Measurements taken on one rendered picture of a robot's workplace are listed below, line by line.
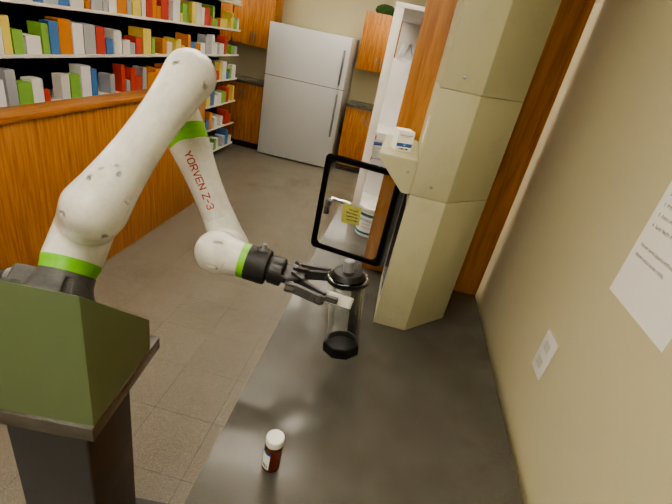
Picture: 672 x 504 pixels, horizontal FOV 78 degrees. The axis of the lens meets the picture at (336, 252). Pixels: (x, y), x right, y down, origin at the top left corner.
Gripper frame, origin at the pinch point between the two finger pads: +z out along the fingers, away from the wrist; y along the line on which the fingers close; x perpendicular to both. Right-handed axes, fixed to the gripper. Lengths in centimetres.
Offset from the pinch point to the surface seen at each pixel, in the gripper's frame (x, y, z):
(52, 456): 55, -27, -58
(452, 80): -55, 24, 10
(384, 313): 18.7, 27.5, 17.3
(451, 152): -38.3, 24.5, 17.2
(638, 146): -54, 3, 50
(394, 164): -30.2, 25.7, 3.5
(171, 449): 124, 34, -48
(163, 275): 124, 165, -118
